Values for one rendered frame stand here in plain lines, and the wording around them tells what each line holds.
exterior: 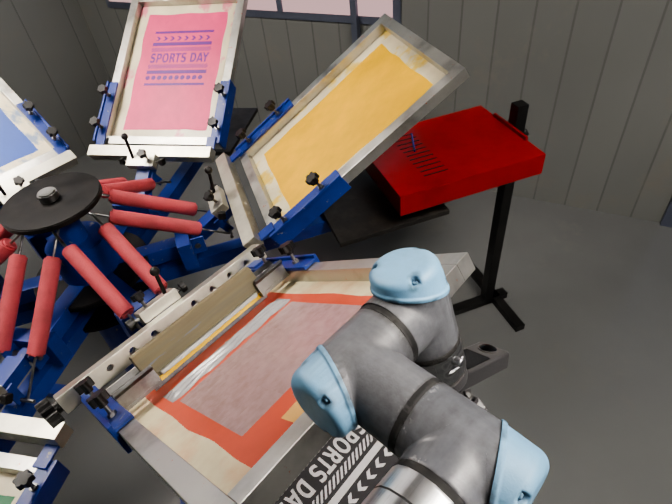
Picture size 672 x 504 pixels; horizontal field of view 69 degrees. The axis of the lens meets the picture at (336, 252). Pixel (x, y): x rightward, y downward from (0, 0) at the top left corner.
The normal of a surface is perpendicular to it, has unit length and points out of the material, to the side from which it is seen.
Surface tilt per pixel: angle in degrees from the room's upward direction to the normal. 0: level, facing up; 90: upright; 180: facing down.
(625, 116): 90
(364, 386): 37
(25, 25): 90
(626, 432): 0
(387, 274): 17
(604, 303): 0
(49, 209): 0
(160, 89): 32
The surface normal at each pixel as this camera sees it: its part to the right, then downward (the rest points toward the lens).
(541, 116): -0.43, 0.65
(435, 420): -0.30, -0.55
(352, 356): -0.11, -0.68
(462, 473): 0.14, -0.59
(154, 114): -0.18, -0.25
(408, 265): -0.31, -0.81
